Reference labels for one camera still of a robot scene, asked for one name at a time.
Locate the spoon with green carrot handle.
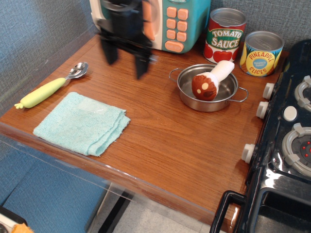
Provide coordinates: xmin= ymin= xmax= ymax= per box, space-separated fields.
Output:
xmin=14 ymin=62 xmax=88 ymax=109

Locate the white stove knob middle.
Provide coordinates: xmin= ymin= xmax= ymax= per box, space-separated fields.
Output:
xmin=256 ymin=101 xmax=269 ymax=119

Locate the orange plush toy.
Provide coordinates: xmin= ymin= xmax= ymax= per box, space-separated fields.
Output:
xmin=11 ymin=223 xmax=34 ymax=233

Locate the teal toy microwave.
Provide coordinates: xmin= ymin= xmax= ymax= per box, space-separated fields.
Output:
xmin=90 ymin=0 xmax=210 ymax=54

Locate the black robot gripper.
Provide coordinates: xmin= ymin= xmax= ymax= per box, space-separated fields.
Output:
xmin=97 ymin=0 xmax=152 ymax=80

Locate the tomato sauce can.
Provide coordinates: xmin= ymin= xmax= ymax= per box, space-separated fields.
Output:
xmin=204 ymin=8 xmax=246 ymax=64

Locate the white stove knob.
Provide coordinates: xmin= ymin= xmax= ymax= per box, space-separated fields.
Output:
xmin=256 ymin=101 xmax=269 ymax=119
xmin=242 ymin=144 xmax=255 ymax=164
xmin=262 ymin=83 xmax=275 ymax=100

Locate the white stove knob upper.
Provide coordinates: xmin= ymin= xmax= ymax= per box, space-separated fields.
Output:
xmin=262 ymin=83 xmax=275 ymax=100

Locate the folded light blue cloth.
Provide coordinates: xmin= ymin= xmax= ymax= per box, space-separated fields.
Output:
xmin=33 ymin=92 xmax=130 ymax=156

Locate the small stainless steel pot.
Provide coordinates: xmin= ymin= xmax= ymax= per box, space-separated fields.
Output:
xmin=169 ymin=61 xmax=248 ymax=112

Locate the pineapple slices can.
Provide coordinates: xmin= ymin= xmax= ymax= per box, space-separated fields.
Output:
xmin=240 ymin=31 xmax=284 ymax=77

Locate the brown white plush mushroom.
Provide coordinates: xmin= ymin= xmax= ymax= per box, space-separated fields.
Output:
xmin=191 ymin=60 xmax=235 ymax=101

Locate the black toy stove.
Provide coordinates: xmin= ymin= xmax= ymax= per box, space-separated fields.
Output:
xmin=210 ymin=39 xmax=311 ymax=233

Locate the white stove knob lower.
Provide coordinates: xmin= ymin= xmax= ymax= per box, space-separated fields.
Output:
xmin=242 ymin=144 xmax=255 ymax=164

